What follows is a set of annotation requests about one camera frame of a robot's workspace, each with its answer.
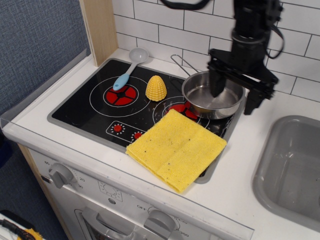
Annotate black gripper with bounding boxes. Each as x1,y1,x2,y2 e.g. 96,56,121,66
208,37,278,115

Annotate stainless steel pot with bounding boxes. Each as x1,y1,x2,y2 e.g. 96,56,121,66
181,70,246,120

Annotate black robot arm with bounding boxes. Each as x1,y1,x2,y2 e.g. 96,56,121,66
208,0,283,115

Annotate yellow towel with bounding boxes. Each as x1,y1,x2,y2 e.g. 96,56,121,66
126,109,227,193

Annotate yellow toy corn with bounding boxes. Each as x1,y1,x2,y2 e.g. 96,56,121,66
145,75,167,102

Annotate grey sink basin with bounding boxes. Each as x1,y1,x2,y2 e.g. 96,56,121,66
252,115,320,232

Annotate white and blue spoon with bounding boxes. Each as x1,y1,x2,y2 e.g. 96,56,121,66
112,47,149,91

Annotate black toy stove top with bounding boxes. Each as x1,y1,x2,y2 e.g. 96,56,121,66
46,58,248,185

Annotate grey right oven knob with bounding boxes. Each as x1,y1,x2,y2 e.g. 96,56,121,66
143,210,176,240

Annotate grey oven knob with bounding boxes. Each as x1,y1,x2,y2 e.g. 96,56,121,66
143,210,176,240
49,163,74,189

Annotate white toy oven front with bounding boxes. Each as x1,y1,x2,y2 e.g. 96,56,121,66
29,150,233,240

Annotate grey left oven knob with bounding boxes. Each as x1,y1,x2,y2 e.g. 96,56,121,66
49,163,74,189

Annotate yellow cloth bottom corner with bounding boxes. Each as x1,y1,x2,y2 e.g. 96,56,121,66
17,228,43,240

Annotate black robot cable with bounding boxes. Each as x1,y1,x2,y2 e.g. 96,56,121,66
159,0,213,11

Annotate wooden side post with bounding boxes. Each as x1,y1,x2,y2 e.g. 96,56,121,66
79,0,119,67

